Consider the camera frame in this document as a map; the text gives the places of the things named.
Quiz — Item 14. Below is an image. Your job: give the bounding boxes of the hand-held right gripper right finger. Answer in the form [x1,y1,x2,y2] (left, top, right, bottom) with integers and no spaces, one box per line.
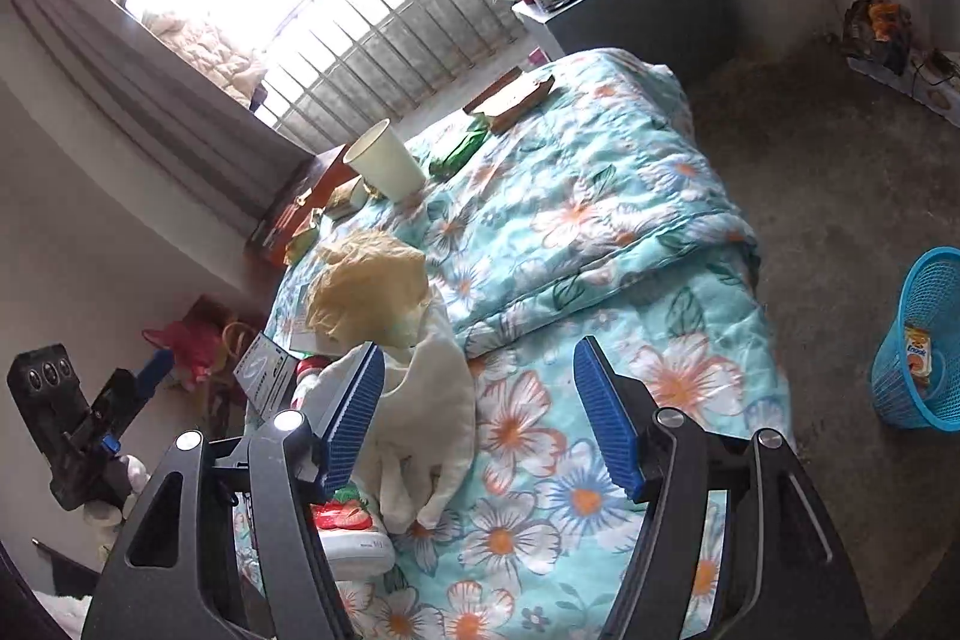
[572,335,875,640]

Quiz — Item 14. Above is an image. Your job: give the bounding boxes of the orange white packet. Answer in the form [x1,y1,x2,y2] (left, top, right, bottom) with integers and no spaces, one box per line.
[902,323,933,386]

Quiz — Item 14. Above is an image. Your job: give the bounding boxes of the metal window railing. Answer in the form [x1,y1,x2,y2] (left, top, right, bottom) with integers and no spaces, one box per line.
[255,0,552,154]

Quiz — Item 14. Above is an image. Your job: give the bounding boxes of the blue plastic basket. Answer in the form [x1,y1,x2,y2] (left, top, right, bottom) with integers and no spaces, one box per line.
[870,246,960,432]

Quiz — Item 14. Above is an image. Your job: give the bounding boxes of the person's left hand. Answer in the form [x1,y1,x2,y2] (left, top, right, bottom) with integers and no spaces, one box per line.
[82,454,151,525]

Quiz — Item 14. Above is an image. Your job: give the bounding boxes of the grey cabinet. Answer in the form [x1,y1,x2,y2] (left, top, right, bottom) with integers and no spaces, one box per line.
[512,0,732,82]

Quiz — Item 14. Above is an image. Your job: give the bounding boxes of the pink bag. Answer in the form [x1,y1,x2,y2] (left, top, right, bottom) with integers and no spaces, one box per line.
[142,296,226,386]

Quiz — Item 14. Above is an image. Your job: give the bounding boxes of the white quilt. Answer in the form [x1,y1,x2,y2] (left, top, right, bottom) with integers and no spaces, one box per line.
[141,10,267,105]

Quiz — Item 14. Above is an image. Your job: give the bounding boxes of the floral light blue blanket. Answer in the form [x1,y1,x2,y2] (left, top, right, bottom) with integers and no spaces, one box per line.
[232,47,796,640]

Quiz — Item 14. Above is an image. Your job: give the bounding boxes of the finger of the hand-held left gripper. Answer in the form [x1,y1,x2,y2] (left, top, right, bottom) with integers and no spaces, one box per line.
[94,347,177,431]

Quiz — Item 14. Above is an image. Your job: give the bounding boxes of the flat white box black edge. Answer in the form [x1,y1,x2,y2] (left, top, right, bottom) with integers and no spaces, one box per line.
[234,331,299,420]

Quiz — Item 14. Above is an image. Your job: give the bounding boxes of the white green fluffy rug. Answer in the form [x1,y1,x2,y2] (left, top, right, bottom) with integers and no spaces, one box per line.
[34,591,95,637]

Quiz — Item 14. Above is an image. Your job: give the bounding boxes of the grey beige curtain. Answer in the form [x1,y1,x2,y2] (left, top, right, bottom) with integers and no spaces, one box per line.
[11,0,316,251]

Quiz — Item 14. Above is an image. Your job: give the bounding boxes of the pile of small clutter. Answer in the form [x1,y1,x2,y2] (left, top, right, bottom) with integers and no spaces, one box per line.
[841,0,917,77]

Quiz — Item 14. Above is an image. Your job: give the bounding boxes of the yellow green snack packet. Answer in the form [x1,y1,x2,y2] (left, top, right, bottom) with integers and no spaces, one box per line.
[283,212,323,266]

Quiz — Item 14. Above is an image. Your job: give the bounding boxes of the white cloth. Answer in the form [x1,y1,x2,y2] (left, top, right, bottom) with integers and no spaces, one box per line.
[300,299,477,531]

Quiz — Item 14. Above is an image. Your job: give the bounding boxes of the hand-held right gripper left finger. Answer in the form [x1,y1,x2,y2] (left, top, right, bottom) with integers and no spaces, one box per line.
[81,340,387,640]

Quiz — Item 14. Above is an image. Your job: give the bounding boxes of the red topped container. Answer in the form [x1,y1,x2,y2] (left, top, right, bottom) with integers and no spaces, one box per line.
[294,355,331,390]

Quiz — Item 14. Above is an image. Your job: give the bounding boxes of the white plastic jar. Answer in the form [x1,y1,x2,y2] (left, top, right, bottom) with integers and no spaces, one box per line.
[309,486,396,585]

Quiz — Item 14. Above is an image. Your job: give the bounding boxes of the white floor tray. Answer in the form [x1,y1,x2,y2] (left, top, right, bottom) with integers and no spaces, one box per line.
[847,51,960,130]

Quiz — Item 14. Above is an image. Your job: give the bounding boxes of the crumpled yellow plastic bag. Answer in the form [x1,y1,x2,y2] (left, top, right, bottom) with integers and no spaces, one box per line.
[306,231,430,348]

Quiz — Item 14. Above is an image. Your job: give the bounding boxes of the white paper cup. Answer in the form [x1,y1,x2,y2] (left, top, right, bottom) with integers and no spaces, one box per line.
[343,119,427,200]

